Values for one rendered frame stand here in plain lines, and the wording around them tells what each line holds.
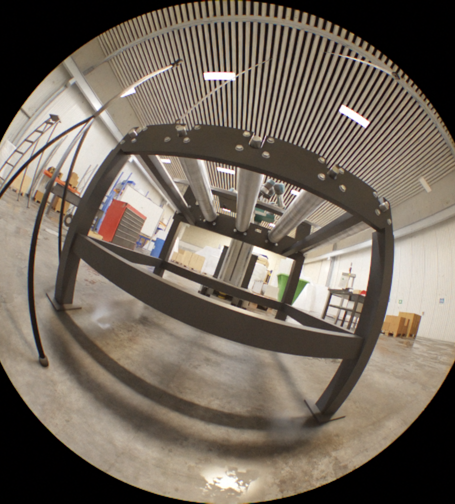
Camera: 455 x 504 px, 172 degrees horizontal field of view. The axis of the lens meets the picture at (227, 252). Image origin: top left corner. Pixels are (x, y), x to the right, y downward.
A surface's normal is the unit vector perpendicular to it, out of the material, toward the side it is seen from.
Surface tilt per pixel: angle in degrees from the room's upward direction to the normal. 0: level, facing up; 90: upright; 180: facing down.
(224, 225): 90
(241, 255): 90
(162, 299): 90
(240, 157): 90
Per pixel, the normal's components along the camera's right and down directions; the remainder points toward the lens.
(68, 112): 0.94, 0.32
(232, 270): -0.11, -0.20
